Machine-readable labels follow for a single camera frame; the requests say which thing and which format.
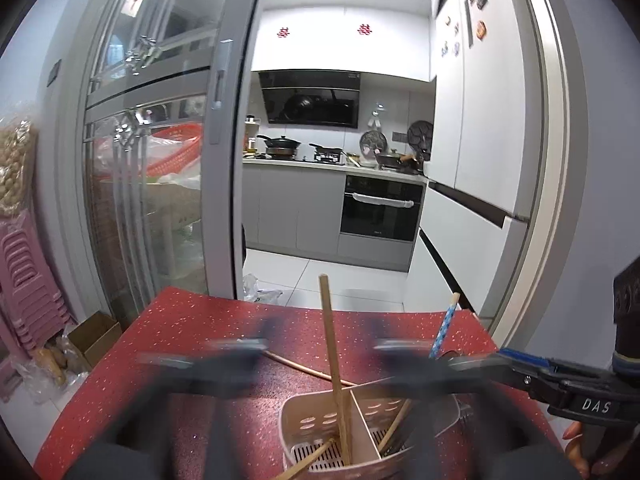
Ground blue patterned wooden chopstick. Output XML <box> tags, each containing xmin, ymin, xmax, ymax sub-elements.
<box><xmin>378</xmin><ymin>292</ymin><xmax>460</xmax><ymax>456</ymax></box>

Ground right hand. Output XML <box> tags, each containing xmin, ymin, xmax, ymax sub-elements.
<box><xmin>563</xmin><ymin>422</ymin><xmax>631</xmax><ymax>479</ymax></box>

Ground cardboard box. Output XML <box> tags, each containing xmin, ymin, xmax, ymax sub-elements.
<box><xmin>67</xmin><ymin>311</ymin><xmax>122</xmax><ymax>368</ymax></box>

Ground beige cutlery holder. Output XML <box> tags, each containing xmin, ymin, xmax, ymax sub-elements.
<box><xmin>278</xmin><ymin>376</ymin><xmax>464</xmax><ymax>480</ymax></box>

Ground pink plastic stool stack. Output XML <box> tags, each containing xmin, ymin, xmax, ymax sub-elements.
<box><xmin>0</xmin><ymin>209</ymin><xmax>79</xmax><ymax>401</ymax></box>

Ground white refrigerator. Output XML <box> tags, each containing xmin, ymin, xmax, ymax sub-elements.
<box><xmin>401</xmin><ymin>0</ymin><xmax>547</xmax><ymax>321</ymax></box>

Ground black built-in oven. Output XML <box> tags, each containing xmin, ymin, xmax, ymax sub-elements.
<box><xmin>341</xmin><ymin>174</ymin><xmax>424</xmax><ymax>242</ymax></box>

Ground black wok on stove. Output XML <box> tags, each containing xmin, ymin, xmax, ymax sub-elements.
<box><xmin>257</xmin><ymin>134</ymin><xmax>300</xmax><ymax>159</ymax></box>

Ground bag of nuts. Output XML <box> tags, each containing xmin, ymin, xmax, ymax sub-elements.
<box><xmin>0</xmin><ymin>108</ymin><xmax>39</xmax><ymax>220</ymax></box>

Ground glass sliding door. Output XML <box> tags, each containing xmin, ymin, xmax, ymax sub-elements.
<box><xmin>68</xmin><ymin>0</ymin><xmax>259</xmax><ymax>324</ymax></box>

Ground black range hood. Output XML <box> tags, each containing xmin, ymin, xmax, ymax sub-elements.
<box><xmin>258</xmin><ymin>70</ymin><xmax>361</xmax><ymax>129</ymax></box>

